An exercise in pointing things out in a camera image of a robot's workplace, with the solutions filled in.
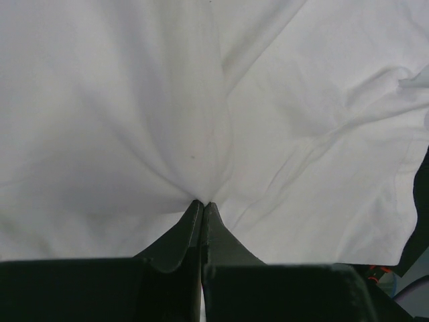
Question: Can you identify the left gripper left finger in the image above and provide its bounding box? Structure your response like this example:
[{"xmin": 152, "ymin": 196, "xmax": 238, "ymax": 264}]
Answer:
[{"xmin": 1, "ymin": 201, "xmax": 204, "ymax": 321}]

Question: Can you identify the white t shirt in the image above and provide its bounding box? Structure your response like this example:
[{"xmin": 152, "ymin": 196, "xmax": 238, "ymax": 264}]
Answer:
[{"xmin": 1, "ymin": 1, "xmax": 428, "ymax": 265}]

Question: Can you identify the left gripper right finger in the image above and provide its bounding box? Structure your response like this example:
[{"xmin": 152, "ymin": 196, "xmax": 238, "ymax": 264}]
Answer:
[{"xmin": 201, "ymin": 203, "xmax": 414, "ymax": 321}]

